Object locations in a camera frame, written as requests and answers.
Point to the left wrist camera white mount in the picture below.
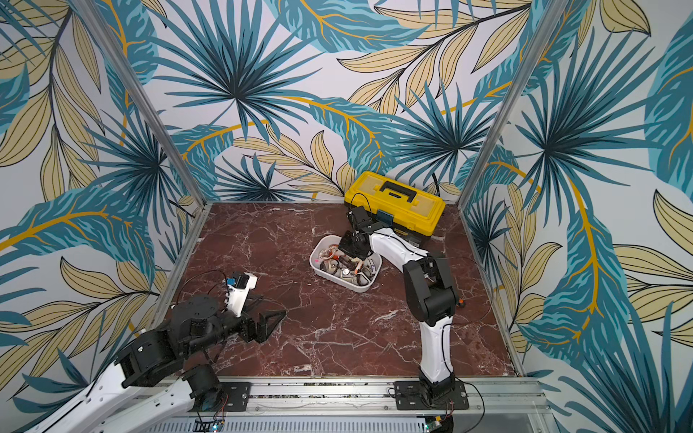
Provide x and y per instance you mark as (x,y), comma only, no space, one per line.
(238,287)

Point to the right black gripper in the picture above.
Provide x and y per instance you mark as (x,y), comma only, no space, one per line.
(353,248)

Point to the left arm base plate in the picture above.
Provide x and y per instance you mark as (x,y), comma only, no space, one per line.
(224,397)

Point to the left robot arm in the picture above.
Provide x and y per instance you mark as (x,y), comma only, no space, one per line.
(146,383)

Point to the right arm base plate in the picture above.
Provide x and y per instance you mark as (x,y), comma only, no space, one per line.
(414,396)

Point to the aluminium front rail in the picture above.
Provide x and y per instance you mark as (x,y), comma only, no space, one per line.
(363,404)

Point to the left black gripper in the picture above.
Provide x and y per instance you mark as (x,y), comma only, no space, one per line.
(252,333)

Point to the red translucent watch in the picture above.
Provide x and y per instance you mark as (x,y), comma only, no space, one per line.
(330,252)

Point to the white plastic storage tray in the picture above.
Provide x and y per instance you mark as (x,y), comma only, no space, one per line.
(333,270)

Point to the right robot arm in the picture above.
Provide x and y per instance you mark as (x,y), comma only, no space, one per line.
(431,296)

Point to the yellow black plastic toolbox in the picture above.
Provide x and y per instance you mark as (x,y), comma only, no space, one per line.
(411,213)

